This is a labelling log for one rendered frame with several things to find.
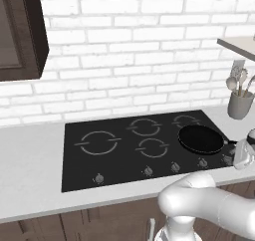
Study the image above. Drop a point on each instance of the black frying pan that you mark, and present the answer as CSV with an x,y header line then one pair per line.
x,y
200,138

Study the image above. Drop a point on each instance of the grey utensil pot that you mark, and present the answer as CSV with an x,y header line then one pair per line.
x,y
239,106

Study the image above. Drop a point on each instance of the grey hob knob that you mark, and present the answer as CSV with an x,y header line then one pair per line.
x,y
99,178
227,159
175,167
148,171
203,162

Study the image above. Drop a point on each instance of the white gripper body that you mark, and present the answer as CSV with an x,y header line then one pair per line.
x,y
243,154

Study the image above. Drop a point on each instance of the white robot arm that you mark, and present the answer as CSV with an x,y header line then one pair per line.
x,y
205,201

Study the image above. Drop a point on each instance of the brown base cupboards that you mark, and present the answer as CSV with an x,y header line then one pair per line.
x,y
99,223

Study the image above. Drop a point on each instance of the grey spoon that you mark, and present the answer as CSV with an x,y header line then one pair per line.
x,y
231,83

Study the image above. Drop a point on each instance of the black hob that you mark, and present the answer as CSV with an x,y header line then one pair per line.
x,y
132,152

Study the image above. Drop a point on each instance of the pale slotted spatula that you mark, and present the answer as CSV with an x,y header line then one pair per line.
x,y
243,75

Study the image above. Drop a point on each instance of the pale wall shelf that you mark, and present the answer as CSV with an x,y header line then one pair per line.
x,y
239,46

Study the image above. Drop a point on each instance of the dark brown wall cupboard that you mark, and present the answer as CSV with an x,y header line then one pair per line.
x,y
23,32

